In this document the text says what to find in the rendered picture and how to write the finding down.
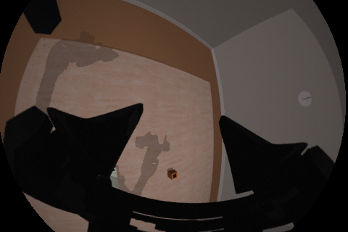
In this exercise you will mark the orange block with black square mark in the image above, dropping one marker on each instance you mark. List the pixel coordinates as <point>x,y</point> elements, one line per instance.
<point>172,174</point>

